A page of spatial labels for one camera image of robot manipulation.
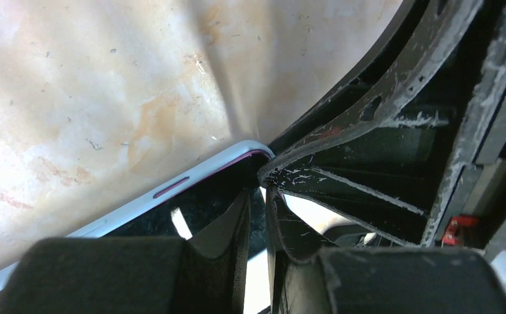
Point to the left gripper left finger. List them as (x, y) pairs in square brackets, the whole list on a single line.
[(150, 274)]

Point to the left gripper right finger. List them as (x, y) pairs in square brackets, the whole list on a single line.
[(310, 274)]

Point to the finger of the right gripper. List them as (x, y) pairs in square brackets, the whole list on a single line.
[(375, 147)]

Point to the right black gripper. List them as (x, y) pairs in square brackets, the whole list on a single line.
[(482, 129)]

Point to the black phone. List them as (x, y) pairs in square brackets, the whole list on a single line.
[(204, 202)]

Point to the light blue phone case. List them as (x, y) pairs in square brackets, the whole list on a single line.
[(118, 217)]

